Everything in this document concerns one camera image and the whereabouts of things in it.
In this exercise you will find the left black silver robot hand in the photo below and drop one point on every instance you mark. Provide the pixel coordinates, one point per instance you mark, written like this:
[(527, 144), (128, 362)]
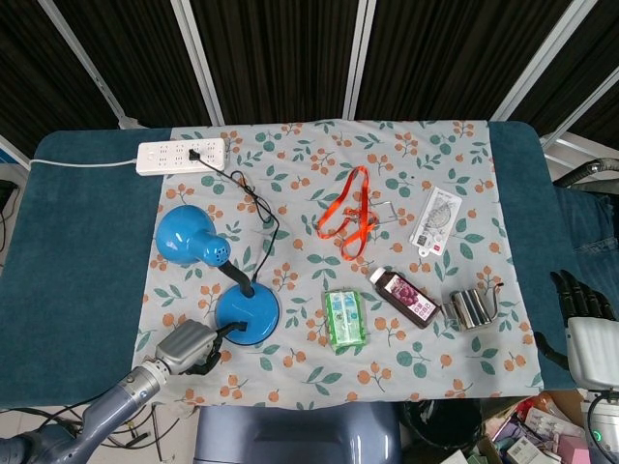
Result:
[(186, 345)]

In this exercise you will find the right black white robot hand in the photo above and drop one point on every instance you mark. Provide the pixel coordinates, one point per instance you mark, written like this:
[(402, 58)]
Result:
[(595, 348)]

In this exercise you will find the blue desk lamp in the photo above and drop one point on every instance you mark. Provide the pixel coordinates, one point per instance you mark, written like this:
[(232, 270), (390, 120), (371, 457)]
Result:
[(184, 237)]

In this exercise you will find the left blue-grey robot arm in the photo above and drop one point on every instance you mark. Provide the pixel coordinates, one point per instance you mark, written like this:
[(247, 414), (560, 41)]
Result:
[(121, 401)]

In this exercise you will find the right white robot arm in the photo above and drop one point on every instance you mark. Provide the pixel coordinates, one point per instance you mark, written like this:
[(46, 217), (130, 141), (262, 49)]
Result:
[(604, 425)]

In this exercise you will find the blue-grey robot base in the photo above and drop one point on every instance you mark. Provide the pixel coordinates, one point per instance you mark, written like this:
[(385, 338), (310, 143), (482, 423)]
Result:
[(290, 435)]

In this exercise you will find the cardboard box of clutter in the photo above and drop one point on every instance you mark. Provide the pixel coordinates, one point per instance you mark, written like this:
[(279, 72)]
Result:
[(532, 430)]

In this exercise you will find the blue denim fabric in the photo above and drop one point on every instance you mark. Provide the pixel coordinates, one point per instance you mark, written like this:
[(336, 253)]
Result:
[(590, 222)]

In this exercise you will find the stainless steel pitcher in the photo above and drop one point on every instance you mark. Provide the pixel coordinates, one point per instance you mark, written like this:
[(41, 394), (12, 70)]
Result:
[(471, 309)]

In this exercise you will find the green tissue pack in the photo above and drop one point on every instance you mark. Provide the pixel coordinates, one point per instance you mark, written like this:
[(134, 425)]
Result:
[(345, 321)]

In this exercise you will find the teal table cover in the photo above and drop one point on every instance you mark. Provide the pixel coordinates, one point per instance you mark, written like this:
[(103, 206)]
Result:
[(82, 203)]

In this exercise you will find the black waste bin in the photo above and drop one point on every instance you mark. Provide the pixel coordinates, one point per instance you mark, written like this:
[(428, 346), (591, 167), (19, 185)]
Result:
[(435, 430)]

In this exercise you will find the floral grey tablecloth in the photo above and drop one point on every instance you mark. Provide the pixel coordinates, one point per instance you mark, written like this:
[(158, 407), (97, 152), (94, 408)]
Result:
[(300, 203)]

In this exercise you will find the purple grape juice bottle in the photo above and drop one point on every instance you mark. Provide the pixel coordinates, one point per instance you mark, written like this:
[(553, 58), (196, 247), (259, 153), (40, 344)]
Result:
[(411, 299)]

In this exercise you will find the white power strip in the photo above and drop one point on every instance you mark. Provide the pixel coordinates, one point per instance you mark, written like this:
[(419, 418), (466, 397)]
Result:
[(159, 157)]

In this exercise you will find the packaged ruler protractor set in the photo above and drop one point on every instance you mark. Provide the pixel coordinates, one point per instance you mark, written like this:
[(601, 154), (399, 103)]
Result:
[(435, 222)]

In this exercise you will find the clear badge holder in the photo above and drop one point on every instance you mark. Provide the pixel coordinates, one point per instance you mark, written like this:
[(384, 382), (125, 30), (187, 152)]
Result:
[(387, 212)]

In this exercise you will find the aluminium partition post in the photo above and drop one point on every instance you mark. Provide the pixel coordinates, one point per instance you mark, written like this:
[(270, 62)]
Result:
[(359, 58), (537, 63), (198, 58), (92, 67), (580, 111)]

